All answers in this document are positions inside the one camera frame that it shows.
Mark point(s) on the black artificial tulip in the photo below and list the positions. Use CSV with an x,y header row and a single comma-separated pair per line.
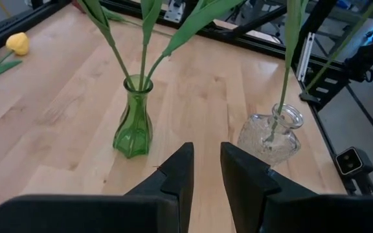
x,y
346,42
292,32

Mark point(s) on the yellow artificial tulip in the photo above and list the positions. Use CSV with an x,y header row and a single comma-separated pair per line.
x,y
149,19
17,43

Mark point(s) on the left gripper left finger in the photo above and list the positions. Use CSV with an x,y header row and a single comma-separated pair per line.
x,y
108,213

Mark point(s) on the clear glass vase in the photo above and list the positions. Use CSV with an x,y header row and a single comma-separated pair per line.
x,y
257,136

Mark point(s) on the green glass vase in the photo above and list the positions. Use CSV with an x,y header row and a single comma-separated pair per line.
x,y
134,129

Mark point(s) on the dark red artificial tulip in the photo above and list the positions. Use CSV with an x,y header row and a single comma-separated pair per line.
x,y
113,16

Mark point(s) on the peach artificial tulip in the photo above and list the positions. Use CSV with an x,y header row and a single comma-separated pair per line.
x,y
97,16
199,21

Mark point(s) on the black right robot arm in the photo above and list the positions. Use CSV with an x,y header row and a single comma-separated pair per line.
x,y
368,58

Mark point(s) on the black stereo camera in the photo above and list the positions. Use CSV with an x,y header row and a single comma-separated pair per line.
x,y
351,161

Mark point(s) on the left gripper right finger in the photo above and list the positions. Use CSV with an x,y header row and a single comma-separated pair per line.
x,y
287,213

